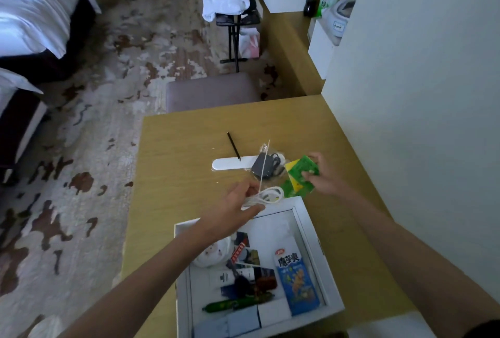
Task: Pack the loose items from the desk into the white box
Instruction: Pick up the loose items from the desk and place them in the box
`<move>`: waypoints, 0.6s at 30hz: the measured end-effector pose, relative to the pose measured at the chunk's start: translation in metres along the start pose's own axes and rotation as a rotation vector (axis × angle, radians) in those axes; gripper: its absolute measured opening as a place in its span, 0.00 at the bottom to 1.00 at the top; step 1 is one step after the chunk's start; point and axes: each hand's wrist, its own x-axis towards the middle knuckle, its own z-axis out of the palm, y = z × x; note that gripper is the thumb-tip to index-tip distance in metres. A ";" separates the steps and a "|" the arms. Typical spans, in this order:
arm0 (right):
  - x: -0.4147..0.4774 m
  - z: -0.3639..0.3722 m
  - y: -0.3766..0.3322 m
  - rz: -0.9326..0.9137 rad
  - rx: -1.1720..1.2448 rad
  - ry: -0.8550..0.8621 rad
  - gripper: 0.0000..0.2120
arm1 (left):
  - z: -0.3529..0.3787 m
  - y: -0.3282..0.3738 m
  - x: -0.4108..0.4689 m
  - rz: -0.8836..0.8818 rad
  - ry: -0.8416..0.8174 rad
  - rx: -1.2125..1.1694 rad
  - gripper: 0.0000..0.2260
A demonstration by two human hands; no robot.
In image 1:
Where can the white low cabinet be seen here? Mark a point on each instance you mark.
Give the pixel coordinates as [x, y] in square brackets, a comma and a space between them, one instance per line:
[320, 50]

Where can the white paper sheet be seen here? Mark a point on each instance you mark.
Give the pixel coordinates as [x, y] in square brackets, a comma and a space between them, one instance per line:
[390, 326]

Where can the white flat oblong packet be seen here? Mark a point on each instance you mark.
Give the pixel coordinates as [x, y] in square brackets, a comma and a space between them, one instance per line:
[230, 163]

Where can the red label packet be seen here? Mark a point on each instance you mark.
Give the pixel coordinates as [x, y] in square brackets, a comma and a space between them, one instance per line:
[238, 251]

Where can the crumpled white plastic bag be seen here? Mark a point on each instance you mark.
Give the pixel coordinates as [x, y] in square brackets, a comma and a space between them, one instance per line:
[213, 253]

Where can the green yellow snack packet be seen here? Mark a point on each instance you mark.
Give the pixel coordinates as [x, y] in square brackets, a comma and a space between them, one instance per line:
[299, 177]

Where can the person's right thumb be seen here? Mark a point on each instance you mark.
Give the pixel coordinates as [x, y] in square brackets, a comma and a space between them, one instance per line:
[309, 178]

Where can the blue snack packet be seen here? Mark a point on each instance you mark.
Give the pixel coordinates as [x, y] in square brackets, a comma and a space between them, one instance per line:
[297, 283]

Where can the black charger in clear bag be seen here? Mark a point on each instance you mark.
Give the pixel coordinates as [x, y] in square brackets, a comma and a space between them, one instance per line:
[265, 165]

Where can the bed with dark base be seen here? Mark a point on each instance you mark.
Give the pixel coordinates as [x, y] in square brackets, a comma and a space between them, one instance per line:
[15, 119]

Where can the grey upholstered stool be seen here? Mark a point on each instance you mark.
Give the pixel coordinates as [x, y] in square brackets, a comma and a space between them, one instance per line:
[211, 92]

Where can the black folding luggage rack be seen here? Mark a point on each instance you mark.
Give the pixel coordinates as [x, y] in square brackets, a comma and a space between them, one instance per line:
[236, 36]

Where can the dark printed packet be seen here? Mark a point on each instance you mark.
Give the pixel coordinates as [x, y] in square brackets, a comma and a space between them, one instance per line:
[266, 280]

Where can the white electric kettle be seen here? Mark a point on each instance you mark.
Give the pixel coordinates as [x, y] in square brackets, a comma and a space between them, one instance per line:
[340, 17]

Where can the white card with black print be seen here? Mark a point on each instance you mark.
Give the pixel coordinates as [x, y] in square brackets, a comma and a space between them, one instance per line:
[222, 277]

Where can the person's left hand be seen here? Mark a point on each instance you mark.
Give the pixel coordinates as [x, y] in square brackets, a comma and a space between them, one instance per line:
[228, 216]

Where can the small white box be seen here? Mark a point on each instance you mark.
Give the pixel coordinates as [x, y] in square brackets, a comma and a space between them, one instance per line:
[243, 321]
[274, 312]

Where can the person's right forearm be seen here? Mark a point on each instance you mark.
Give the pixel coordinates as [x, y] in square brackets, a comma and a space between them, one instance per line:
[414, 263]

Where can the person's left thumb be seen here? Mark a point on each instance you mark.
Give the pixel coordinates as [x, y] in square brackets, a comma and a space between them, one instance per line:
[254, 210]

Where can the person's right hand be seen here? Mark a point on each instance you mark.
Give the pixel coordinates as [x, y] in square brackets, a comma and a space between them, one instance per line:
[326, 181]

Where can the person's left forearm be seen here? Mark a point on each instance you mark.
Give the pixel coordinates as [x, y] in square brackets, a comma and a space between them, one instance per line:
[148, 287]

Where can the black pen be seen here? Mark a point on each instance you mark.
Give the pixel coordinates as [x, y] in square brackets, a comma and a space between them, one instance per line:
[234, 146]

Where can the bed with white duvet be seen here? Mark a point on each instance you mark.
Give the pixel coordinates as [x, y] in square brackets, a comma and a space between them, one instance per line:
[35, 9]

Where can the white open box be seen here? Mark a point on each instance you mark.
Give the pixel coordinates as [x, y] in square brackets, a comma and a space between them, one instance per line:
[312, 240]

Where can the pink plastic bag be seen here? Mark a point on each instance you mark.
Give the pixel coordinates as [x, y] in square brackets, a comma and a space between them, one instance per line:
[249, 43]

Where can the green tube-shaped packet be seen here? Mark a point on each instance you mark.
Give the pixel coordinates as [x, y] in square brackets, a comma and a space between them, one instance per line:
[238, 303]

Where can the long wooden counter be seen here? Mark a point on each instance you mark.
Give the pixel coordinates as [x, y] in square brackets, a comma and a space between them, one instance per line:
[289, 48]

